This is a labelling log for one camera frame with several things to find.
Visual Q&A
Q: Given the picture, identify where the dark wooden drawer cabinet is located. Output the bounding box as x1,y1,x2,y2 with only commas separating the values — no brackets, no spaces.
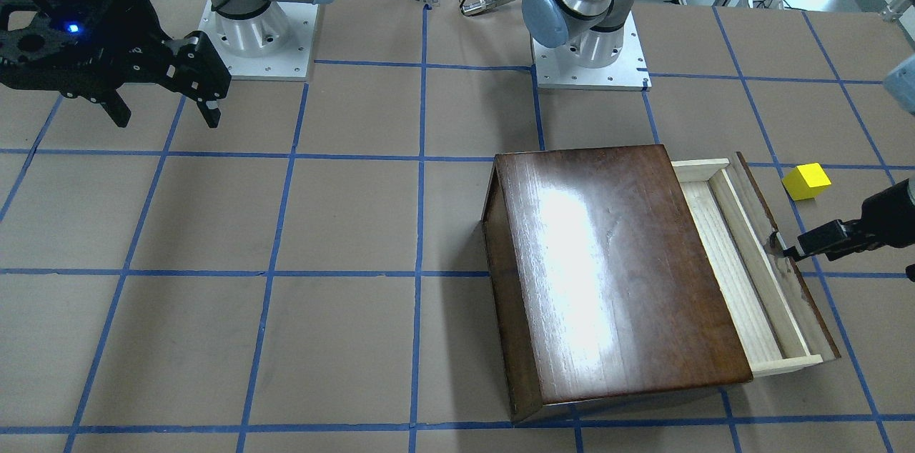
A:
481,144,753,424

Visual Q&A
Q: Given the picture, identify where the white drawer handle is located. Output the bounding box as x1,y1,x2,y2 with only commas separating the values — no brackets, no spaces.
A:
763,231,797,265

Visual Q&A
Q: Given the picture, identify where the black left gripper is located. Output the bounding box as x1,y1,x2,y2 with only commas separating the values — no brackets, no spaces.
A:
795,177,914,262

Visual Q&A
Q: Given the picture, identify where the yellow cube block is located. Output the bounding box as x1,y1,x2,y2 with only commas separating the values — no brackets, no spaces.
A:
781,163,832,201

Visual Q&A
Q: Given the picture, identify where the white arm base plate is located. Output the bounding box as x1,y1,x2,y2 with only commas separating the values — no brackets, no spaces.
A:
199,1,322,81
530,13,653,91

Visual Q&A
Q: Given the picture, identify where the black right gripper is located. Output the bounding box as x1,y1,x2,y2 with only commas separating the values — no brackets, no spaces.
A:
2,0,231,129

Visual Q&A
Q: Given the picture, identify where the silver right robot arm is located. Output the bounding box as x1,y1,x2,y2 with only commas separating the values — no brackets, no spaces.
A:
2,0,334,128

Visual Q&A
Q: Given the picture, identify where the light wood drawer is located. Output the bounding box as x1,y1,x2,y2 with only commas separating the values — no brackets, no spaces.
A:
672,153,841,377

